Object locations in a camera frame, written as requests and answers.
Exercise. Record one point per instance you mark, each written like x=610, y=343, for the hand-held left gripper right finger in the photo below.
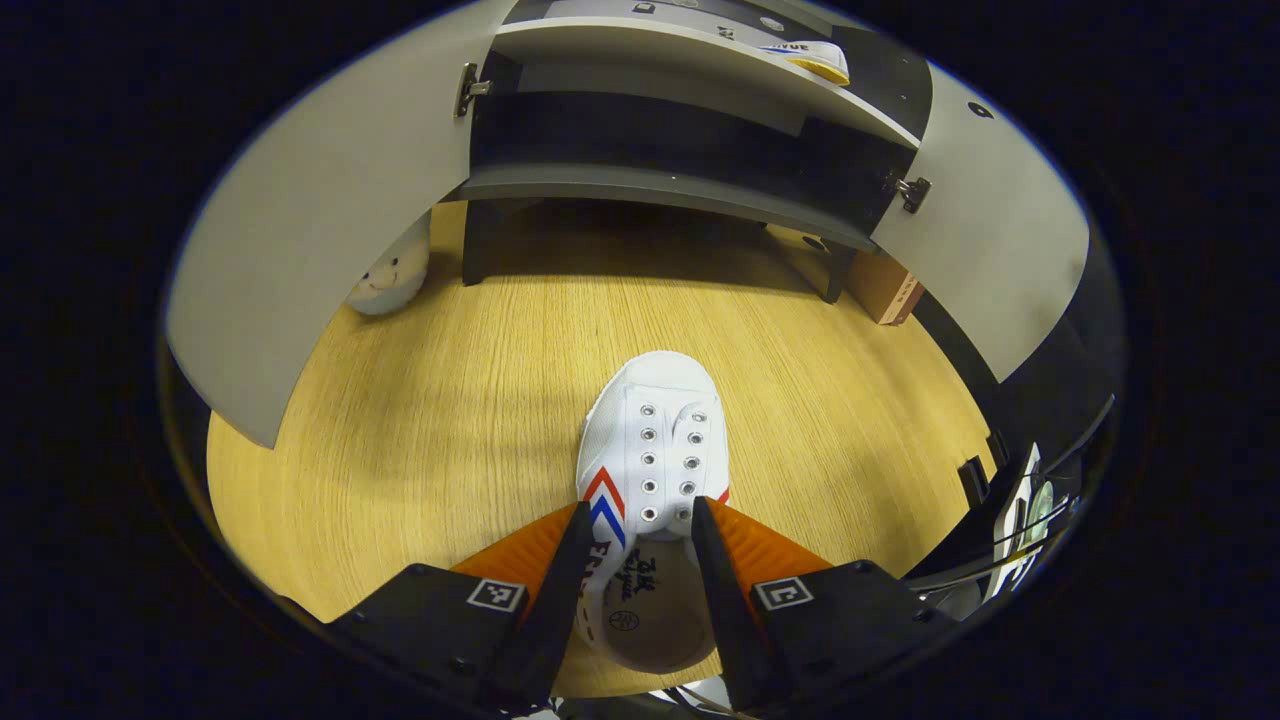
x=725, y=600

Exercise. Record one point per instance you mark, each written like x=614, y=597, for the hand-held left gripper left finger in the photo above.
x=560, y=600

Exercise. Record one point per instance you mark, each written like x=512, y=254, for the white canvas shoe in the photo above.
x=815, y=58
x=650, y=420

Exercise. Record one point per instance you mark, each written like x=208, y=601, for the white cabinet door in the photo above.
x=320, y=220
x=990, y=240

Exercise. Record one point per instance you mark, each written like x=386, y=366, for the brown book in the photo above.
x=885, y=285

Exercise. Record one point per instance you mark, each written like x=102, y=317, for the white plush toy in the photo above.
x=390, y=280

